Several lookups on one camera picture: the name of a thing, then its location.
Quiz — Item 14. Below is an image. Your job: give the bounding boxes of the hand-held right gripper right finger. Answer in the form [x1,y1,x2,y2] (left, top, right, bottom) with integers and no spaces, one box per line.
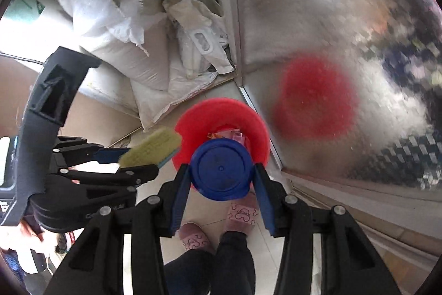
[253,163,402,295]

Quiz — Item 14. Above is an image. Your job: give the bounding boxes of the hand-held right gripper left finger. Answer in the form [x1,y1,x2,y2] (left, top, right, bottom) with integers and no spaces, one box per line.
[45,164,191,295]

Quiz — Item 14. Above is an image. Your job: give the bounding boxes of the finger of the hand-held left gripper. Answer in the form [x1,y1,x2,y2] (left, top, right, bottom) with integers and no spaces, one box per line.
[59,164,160,186]
[52,137,131,171]

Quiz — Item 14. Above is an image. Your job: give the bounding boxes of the red plastic bin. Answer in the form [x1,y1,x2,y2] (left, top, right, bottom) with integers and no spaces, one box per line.
[171,99,271,194]

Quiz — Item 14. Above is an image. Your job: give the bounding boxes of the person's left hand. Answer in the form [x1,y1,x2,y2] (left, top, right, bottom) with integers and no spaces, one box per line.
[21,217,45,243]

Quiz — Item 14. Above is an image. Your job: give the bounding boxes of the pink slipper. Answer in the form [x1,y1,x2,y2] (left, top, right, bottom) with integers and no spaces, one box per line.
[179,222,217,254]
[224,198,260,235]

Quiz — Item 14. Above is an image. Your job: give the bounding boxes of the person's right leg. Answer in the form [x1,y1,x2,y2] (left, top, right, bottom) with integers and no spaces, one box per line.
[211,231,257,295]

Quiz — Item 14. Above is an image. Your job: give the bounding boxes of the person's leg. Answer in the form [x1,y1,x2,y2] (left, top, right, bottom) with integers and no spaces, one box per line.
[164,248,215,295]
[211,231,257,295]

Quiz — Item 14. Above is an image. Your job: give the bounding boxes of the person's left leg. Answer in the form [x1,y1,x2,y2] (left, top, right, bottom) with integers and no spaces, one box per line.
[164,248,215,295]

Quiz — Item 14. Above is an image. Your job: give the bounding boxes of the white woven sack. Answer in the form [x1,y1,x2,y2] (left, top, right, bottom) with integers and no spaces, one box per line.
[56,0,170,92]
[130,56,219,134]

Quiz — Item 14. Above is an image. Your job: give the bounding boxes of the pink plastic wrapper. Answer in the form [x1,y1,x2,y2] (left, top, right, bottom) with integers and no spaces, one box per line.
[207,128,251,148]

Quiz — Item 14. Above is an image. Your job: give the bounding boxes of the green and white carton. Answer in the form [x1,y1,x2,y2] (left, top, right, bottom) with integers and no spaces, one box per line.
[6,0,46,27]

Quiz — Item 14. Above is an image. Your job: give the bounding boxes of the embossed steel cabinet door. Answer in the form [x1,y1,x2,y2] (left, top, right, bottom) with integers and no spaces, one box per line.
[206,0,442,194]

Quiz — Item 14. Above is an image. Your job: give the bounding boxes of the white plastic handle bag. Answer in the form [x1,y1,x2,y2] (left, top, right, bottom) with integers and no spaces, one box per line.
[162,0,236,79]

